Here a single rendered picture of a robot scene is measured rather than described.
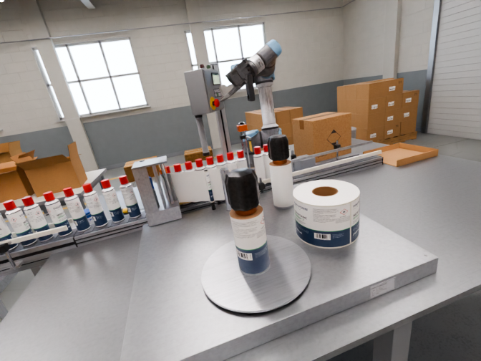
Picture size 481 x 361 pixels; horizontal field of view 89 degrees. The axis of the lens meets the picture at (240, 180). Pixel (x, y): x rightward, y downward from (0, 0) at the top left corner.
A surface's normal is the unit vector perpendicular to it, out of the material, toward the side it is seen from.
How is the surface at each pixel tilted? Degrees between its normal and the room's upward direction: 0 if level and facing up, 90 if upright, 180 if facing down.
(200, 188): 90
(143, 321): 0
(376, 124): 90
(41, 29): 90
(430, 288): 0
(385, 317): 0
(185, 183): 90
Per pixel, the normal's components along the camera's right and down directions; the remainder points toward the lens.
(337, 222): -0.02, 0.35
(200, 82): -0.31, 0.37
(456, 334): -0.15, -0.93
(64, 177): 0.33, 0.28
